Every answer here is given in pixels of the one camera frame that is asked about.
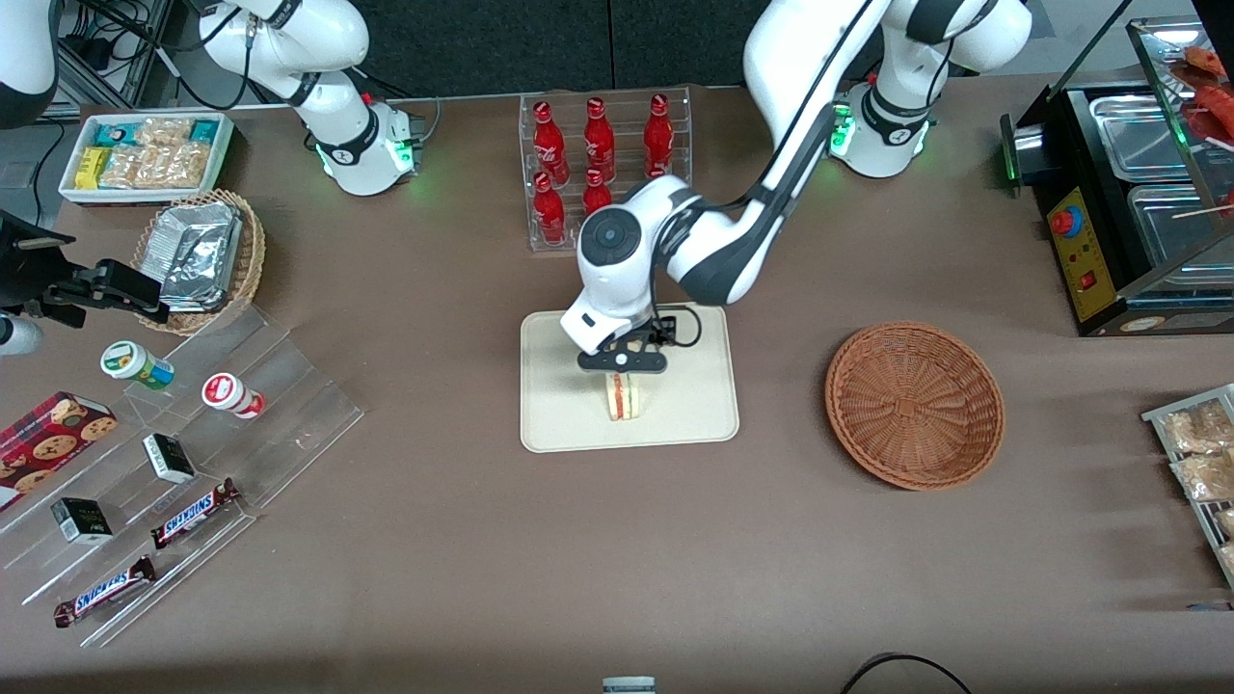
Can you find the teal snack packet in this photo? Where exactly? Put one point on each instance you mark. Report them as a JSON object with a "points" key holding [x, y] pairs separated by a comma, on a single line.
{"points": [[203, 131], [118, 133]]}

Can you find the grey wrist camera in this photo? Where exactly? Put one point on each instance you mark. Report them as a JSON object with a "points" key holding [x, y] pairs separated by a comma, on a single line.
{"points": [[17, 335], [603, 323]]}

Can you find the green lidded small bottle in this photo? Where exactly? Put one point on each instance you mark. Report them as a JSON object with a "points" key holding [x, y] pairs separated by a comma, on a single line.
{"points": [[130, 361]]}

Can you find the red sausages in warmer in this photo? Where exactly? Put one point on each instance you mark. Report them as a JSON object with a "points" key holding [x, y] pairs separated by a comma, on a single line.
{"points": [[1215, 101]]}

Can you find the clear bag of crackers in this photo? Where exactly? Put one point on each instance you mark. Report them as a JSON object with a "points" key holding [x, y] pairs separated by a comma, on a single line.
{"points": [[164, 132], [174, 166], [120, 169]]}

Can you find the yellow snack packet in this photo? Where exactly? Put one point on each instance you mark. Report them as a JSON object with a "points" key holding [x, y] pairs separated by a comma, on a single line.
{"points": [[92, 169]]}

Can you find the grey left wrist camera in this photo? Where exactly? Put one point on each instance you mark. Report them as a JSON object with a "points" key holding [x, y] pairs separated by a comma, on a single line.
{"points": [[603, 323]]}

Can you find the clear bag of pastries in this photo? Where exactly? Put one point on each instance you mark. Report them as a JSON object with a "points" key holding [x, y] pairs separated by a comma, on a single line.
{"points": [[1228, 559], [1226, 523], [1205, 477], [1200, 429]]}

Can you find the red cookie box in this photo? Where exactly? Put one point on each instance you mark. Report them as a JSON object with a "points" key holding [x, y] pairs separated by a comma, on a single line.
{"points": [[48, 443]]}

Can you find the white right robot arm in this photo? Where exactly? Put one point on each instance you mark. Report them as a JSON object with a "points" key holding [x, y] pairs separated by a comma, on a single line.
{"points": [[318, 39]]}

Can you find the white rectangular snack bin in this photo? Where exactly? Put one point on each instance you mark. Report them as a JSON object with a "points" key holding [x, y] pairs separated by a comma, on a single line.
{"points": [[67, 188]]}

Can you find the silver foil pack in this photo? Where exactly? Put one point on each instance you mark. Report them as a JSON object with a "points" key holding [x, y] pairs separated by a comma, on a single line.
{"points": [[198, 226], [198, 275]]}

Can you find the light tan wicker basket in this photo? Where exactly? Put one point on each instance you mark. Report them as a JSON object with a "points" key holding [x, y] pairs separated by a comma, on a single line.
{"points": [[249, 260]]}

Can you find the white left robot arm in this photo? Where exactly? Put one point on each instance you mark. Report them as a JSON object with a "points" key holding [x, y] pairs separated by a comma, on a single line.
{"points": [[800, 58]]}

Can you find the small grey device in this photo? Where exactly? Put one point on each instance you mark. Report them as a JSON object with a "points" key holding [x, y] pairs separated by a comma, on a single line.
{"points": [[629, 685]]}

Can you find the black food warmer cabinet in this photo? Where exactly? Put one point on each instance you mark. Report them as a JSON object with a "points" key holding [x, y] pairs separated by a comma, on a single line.
{"points": [[1099, 289]]}

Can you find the tray of packaged snacks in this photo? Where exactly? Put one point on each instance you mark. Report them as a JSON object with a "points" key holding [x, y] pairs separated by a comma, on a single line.
{"points": [[1157, 414]]}

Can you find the aluminium frame shelf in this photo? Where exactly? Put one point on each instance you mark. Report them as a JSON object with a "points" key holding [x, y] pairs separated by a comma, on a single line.
{"points": [[106, 48]]}

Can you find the red lidded small bottle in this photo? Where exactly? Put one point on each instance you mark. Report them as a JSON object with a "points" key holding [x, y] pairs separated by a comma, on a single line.
{"points": [[227, 393]]}

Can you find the small black carton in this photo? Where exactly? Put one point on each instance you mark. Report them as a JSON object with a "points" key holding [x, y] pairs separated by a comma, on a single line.
{"points": [[82, 520], [169, 458]]}

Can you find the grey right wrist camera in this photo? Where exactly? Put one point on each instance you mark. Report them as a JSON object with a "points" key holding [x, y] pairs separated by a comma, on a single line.
{"points": [[17, 335]]}

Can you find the triangular sandwich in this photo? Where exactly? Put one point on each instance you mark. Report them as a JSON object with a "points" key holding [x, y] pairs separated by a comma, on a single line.
{"points": [[627, 400]]}

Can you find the cream plastic tray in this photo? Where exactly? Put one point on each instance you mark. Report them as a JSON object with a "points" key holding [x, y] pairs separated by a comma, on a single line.
{"points": [[694, 405]]}

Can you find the brown round wicker basket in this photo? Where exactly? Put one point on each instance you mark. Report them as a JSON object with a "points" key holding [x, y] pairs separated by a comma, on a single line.
{"points": [[916, 405]]}

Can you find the clear acrylic bottle rack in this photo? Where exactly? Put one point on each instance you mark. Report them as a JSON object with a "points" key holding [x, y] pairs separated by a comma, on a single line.
{"points": [[528, 173]]}

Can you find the clear acrylic stepped display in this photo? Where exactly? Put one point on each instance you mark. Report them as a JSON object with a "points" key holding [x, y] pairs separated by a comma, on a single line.
{"points": [[289, 405]]}

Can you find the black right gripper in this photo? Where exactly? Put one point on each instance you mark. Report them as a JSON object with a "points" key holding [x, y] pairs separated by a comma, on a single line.
{"points": [[37, 280]]}

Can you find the red emergency stop button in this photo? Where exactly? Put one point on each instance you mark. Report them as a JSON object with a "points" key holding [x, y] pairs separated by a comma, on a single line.
{"points": [[1065, 222]]}

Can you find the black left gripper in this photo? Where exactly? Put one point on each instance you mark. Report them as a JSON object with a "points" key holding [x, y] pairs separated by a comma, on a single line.
{"points": [[667, 326]]}

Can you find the brown snickers bar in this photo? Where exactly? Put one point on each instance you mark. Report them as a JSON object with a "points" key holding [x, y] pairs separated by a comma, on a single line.
{"points": [[101, 593], [193, 514]]}

